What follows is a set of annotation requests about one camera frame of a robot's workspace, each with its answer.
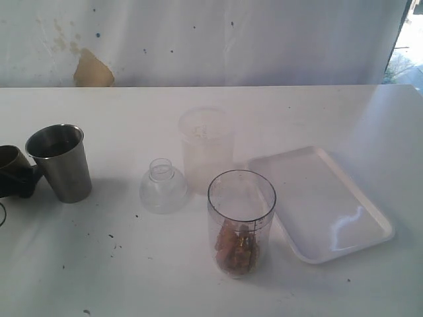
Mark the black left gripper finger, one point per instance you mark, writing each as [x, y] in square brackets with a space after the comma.
[29, 179]

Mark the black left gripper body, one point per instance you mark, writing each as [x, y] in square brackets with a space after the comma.
[13, 183]

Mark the round wooden cup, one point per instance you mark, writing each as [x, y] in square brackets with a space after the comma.
[12, 159]

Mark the steel metal cup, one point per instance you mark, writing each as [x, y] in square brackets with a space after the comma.
[59, 153]

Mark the clear shaker dome lid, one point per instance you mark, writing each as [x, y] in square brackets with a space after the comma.
[163, 188]

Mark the clear measuring shaker cup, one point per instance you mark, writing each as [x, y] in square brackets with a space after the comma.
[241, 205]

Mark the frosted plastic cup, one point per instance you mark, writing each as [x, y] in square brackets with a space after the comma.
[207, 138]

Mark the white plastic tray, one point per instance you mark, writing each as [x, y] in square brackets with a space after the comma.
[322, 212]

